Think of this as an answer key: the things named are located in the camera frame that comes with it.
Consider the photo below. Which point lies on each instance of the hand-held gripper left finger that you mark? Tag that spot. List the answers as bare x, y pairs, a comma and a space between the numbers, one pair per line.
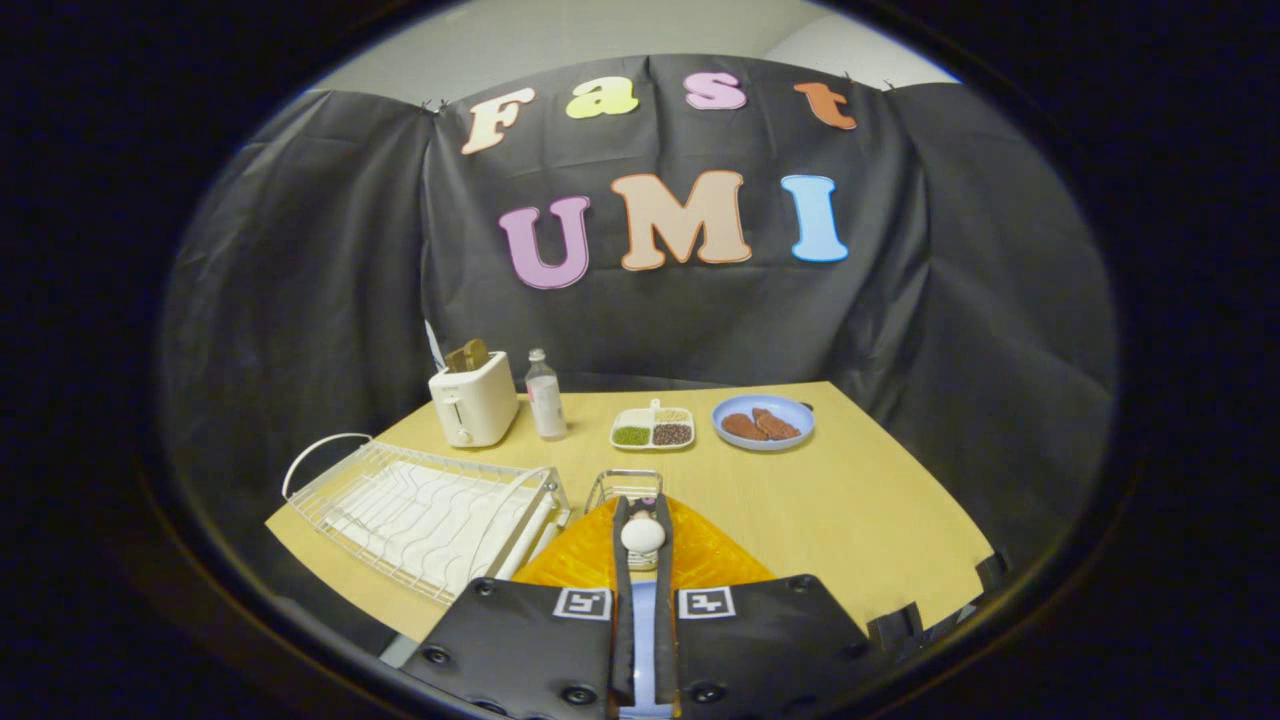
623, 600

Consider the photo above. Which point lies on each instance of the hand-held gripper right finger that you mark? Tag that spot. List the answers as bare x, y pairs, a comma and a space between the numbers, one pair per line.
664, 600

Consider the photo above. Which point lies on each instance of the white divided dish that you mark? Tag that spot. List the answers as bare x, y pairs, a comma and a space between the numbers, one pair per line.
652, 425

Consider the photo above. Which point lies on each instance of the blue plate with meat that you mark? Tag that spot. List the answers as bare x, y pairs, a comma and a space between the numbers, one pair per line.
790, 410

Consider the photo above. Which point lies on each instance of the pile of green beans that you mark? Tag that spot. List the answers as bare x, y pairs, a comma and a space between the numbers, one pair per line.
631, 435

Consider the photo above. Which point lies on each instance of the pile of red beans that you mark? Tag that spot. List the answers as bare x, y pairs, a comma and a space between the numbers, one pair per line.
672, 434

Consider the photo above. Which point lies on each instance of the pile of pale beans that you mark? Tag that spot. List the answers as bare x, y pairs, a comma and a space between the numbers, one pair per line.
673, 414

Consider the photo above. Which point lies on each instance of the brown meat slice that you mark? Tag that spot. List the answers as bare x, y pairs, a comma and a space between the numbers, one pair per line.
778, 425
742, 427

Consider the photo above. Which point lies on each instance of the clear plastic bottle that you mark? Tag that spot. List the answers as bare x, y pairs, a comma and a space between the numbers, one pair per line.
546, 405

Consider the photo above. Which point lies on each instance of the white drip tray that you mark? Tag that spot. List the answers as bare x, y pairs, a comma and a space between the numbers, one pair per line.
420, 525

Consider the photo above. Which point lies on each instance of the black table clamp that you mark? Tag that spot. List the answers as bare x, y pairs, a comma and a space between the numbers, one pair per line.
992, 572
893, 628

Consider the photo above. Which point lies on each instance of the white toaster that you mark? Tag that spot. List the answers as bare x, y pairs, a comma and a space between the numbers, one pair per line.
480, 405

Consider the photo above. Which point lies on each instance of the brown toast slice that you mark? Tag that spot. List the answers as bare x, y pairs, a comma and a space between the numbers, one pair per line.
455, 358
477, 353

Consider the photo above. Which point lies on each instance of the black backdrop cloth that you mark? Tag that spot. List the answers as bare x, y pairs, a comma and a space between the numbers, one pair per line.
920, 300

